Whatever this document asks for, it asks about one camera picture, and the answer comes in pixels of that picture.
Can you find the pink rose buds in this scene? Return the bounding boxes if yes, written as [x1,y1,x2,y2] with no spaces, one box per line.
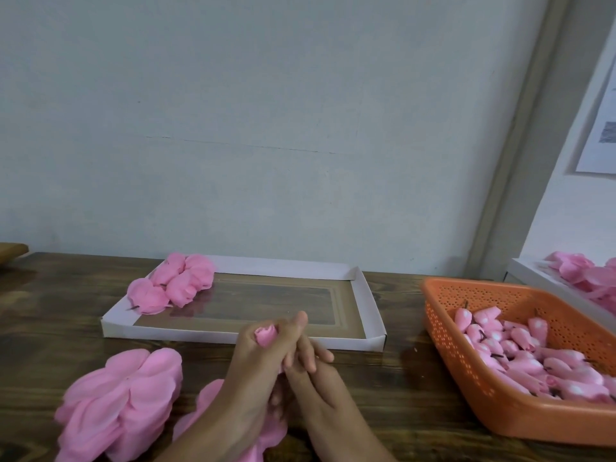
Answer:
[452,305,616,400]

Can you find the person's right forearm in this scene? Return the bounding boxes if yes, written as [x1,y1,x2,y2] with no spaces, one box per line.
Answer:
[308,418,398,462]

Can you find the person's right hand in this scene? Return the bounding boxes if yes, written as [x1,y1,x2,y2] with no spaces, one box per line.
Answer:
[281,355,365,434]

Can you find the pink petal flower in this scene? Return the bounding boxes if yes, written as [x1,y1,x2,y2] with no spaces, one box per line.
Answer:
[185,255,217,289]

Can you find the group of finished pink roses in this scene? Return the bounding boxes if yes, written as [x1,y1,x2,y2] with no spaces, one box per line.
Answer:
[126,252,217,314]

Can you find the orange plastic basket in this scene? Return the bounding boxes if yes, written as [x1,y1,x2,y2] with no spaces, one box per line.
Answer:
[422,277,616,447]

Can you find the white paper notice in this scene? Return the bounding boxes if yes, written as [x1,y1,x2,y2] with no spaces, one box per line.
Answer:
[576,67,616,176]

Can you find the grey door frame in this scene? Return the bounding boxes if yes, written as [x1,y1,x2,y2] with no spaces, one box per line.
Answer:
[466,0,616,280]

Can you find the stack of pink petals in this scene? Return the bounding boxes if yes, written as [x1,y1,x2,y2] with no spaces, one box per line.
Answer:
[54,347,184,462]
[173,378,288,462]

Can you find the person's left hand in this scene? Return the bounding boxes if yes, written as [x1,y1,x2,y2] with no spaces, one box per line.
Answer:
[221,311,335,431]

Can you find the white shallow tray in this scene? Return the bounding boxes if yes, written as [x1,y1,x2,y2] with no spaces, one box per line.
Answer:
[100,255,387,353]

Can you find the pile of pink petals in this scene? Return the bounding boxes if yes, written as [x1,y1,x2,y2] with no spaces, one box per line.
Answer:
[545,251,616,316]

